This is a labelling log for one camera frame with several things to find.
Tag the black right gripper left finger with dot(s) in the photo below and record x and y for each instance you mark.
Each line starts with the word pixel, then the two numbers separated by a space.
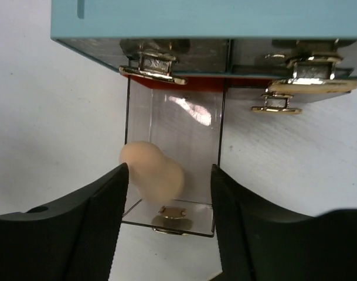
pixel 71 238

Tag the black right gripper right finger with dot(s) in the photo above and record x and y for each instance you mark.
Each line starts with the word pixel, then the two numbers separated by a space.
pixel 259 240

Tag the peach makeup sponge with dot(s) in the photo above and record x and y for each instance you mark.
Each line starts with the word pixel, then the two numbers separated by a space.
pixel 158 178

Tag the teal and orange drawer box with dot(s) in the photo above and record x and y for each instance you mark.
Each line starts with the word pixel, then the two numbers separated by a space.
pixel 173 41

